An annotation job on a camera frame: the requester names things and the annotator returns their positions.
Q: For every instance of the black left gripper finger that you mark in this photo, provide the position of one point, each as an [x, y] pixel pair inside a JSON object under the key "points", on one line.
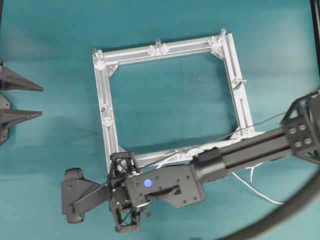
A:
{"points": [[11, 117], [10, 80]]}

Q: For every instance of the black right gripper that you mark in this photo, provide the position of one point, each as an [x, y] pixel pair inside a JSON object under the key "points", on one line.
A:
{"points": [[131, 190]]}

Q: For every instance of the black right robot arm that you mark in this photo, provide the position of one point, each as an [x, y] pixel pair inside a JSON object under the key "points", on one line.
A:
{"points": [[298, 135]]}

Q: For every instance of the aluminium pin far-left corner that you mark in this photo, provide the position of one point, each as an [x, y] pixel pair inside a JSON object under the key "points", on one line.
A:
{"points": [[98, 57]]}

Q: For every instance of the aluminium pin right middle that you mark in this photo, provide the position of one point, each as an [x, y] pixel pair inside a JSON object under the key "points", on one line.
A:
{"points": [[237, 83]]}

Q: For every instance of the aluminium pin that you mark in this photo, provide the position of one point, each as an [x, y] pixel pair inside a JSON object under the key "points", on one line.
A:
{"points": [[237, 83], [158, 45]]}

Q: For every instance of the aluminium pin far middle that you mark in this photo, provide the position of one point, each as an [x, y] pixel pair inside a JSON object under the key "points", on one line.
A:
{"points": [[158, 45]]}

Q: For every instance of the aluminium pin far-right corner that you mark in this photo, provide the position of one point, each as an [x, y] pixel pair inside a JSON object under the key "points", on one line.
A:
{"points": [[222, 34]]}

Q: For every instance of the square aluminium extrusion frame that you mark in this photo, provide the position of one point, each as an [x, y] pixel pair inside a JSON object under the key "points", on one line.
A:
{"points": [[170, 106]]}

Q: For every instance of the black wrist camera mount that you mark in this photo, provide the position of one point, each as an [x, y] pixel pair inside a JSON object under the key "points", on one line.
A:
{"points": [[79, 195]]}

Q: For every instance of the black vertical post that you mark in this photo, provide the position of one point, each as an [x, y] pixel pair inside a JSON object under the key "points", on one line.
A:
{"points": [[315, 11]]}

